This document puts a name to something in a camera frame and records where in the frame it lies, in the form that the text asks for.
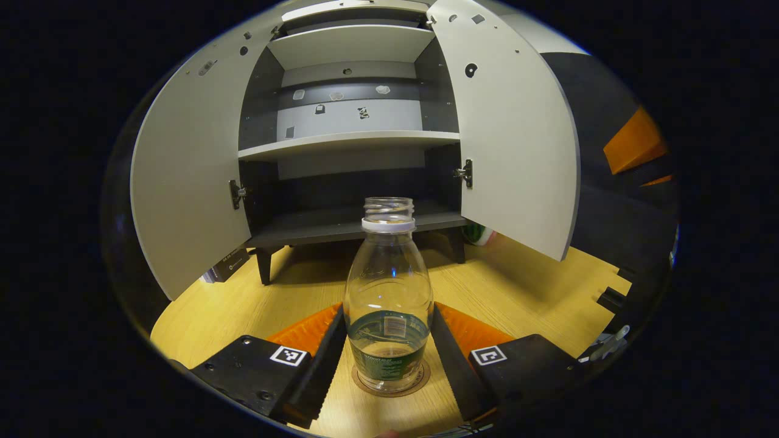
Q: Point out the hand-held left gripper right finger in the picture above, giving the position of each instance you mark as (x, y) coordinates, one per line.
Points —
(462, 377)

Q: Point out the white and grey cabinet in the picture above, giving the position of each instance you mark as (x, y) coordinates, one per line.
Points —
(341, 225)

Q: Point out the round brown coaster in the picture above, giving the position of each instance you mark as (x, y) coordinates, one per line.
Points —
(392, 395)

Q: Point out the small cardboard box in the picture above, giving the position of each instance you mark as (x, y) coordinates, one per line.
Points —
(225, 266)

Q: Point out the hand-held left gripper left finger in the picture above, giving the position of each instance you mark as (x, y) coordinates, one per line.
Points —
(319, 371)

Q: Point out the green and white round object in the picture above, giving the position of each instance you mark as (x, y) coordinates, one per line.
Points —
(479, 234)

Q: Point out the small black block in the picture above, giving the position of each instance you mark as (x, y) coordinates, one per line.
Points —
(611, 299)

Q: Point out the small grey object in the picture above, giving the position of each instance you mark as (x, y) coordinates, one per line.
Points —
(604, 345)

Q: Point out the clear plastic bottle green label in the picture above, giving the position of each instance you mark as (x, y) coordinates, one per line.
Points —
(388, 286)

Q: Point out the white cabinet shelf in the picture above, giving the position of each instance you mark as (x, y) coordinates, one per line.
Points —
(353, 45)
(347, 145)

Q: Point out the white cabinet drawer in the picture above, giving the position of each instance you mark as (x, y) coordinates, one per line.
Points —
(353, 9)

